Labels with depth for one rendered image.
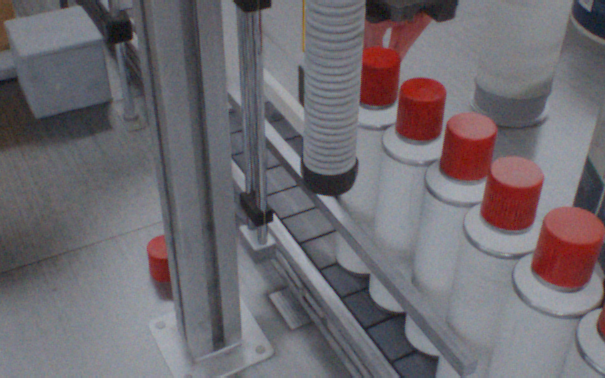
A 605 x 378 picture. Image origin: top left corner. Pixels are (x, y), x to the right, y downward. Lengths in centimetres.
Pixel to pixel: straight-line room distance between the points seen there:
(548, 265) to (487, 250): 5
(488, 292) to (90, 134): 59
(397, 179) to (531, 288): 15
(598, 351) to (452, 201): 14
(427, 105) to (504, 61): 33
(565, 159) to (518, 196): 39
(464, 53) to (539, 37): 20
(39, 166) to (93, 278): 20
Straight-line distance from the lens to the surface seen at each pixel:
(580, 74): 103
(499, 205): 48
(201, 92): 53
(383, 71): 57
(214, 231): 60
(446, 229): 54
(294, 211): 75
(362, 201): 63
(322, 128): 43
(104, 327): 74
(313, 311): 71
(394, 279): 58
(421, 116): 54
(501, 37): 85
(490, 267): 50
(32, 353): 73
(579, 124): 93
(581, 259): 45
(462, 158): 51
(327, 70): 41
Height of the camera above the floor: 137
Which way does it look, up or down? 39 degrees down
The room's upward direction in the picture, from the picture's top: 1 degrees clockwise
